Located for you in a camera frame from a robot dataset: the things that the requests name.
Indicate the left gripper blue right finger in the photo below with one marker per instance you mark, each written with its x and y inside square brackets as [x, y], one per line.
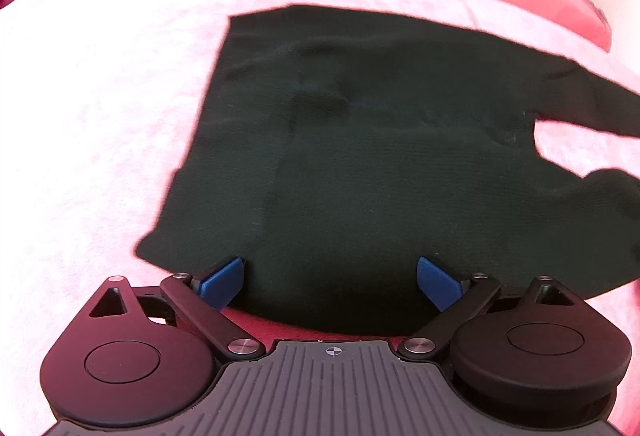
[438, 286]

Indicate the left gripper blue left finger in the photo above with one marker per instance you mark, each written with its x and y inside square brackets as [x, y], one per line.
[218, 285]

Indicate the black knit pants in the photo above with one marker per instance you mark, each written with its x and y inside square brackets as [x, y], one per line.
[336, 148]

